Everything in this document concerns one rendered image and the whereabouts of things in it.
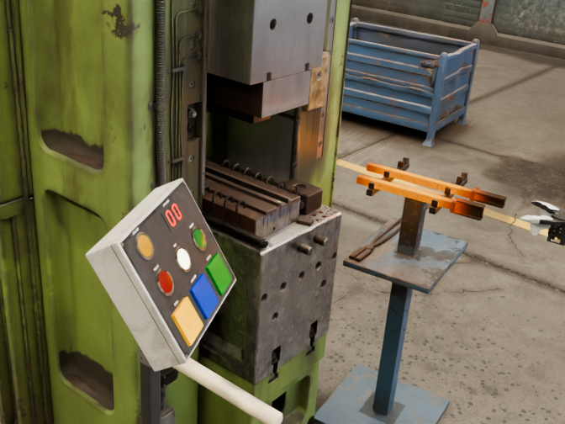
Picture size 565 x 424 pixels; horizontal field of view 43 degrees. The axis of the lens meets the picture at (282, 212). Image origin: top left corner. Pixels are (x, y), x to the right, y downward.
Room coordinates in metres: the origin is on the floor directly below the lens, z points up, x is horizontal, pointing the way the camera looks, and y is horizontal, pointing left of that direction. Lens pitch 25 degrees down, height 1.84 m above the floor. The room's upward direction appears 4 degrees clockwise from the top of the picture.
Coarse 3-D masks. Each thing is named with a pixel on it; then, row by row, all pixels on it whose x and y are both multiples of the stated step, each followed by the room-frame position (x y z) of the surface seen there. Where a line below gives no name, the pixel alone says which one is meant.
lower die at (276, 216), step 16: (208, 176) 2.00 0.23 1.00; (240, 176) 2.03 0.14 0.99; (208, 192) 1.92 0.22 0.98; (224, 192) 1.91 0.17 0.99; (240, 192) 1.92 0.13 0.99; (272, 192) 1.91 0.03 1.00; (208, 208) 1.87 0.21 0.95; (240, 208) 1.83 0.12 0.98; (256, 208) 1.82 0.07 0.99; (272, 208) 1.82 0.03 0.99; (288, 208) 1.88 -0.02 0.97; (240, 224) 1.79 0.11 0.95; (256, 224) 1.76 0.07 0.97; (272, 224) 1.82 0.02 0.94; (288, 224) 1.88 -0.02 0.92
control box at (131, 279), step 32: (160, 192) 1.45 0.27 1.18; (128, 224) 1.28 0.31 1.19; (160, 224) 1.32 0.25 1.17; (192, 224) 1.43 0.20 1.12; (96, 256) 1.18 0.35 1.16; (128, 256) 1.18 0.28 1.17; (160, 256) 1.26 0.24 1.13; (192, 256) 1.36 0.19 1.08; (128, 288) 1.17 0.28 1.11; (160, 288) 1.20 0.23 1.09; (128, 320) 1.17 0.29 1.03; (160, 320) 1.15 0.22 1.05; (160, 352) 1.15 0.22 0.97; (192, 352) 1.18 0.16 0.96
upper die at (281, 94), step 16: (208, 80) 1.87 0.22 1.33; (224, 80) 1.84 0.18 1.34; (272, 80) 1.79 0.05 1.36; (288, 80) 1.84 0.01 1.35; (304, 80) 1.90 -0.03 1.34; (208, 96) 1.87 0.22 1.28; (224, 96) 1.84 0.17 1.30; (240, 96) 1.80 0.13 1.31; (256, 96) 1.77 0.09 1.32; (272, 96) 1.79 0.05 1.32; (288, 96) 1.84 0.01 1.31; (304, 96) 1.90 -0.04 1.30; (256, 112) 1.77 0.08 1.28; (272, 112) 1.79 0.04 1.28
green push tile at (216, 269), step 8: (216, 256) 1.43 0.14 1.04; (208, 264) 1.39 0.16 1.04; (216, 264) 1.41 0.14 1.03; (208, 272) 1.38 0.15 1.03; (216, 272) 1.40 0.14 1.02; (224, 272) 1.43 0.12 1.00; (216, 280) 1.38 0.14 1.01; (224, 280) 1.41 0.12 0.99; (216, 288) 1.37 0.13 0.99; (224, 288) 1.39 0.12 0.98
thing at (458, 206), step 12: (360, 180) 2.12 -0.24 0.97; (372, 180) 2.11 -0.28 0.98; (396, 192) 2.06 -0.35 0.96; (408, 192) 2.05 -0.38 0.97; (420, 192) 2.04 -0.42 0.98; (444, 204) 1.99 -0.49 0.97; (456, 204) 1.97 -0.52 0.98; (468, 204) 1.96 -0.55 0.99; (480, 204) 1.95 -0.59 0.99; (468, 216) 1.95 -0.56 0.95; (480, 216) 1.94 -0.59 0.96
